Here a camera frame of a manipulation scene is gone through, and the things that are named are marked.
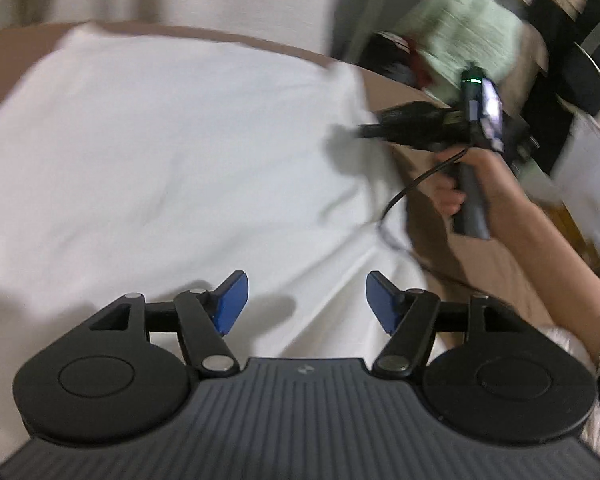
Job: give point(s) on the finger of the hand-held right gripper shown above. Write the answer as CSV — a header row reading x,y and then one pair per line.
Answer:
x,y
405,125

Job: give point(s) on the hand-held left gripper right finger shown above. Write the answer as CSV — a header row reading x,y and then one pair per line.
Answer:
x,y
382,305

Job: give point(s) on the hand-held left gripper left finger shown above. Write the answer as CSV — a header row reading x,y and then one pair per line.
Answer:
x,y
232,302

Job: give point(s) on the white fleece garment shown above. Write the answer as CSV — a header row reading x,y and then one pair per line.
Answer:
x,y
155,160

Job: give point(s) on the person's right forearm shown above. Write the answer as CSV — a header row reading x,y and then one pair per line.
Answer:
x,y
545,260

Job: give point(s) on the black printed clothes pile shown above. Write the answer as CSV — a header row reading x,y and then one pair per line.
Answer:
x,y
385,55

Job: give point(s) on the person's right hand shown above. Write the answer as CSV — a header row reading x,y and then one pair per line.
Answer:
x,y
447,200

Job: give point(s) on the red garment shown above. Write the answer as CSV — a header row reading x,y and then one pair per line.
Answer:
x,y
420,60

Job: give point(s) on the green quilted jacket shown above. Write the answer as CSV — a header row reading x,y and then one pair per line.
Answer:
x,y
460,25

